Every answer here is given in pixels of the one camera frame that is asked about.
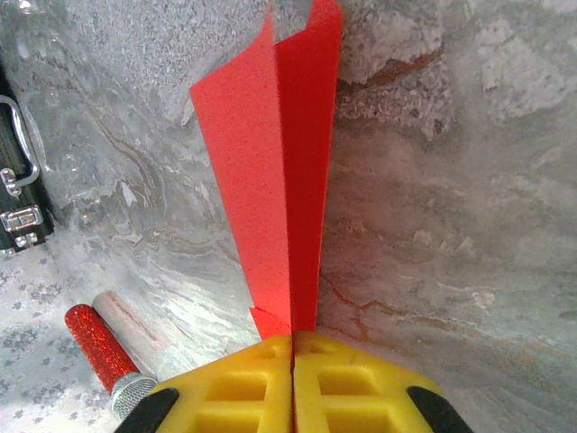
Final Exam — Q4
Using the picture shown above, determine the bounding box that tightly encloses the red marker with grey cap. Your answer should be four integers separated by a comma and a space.
64, 304, 159, 428

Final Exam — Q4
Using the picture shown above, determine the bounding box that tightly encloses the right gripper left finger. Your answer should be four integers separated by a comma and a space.
115, 334, 295, 433

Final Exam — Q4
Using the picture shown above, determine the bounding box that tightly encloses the black hard case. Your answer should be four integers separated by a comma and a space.
0, 67, 58, 254

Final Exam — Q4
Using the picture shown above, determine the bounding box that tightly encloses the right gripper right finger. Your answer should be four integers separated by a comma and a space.
292, 331, 474, 433

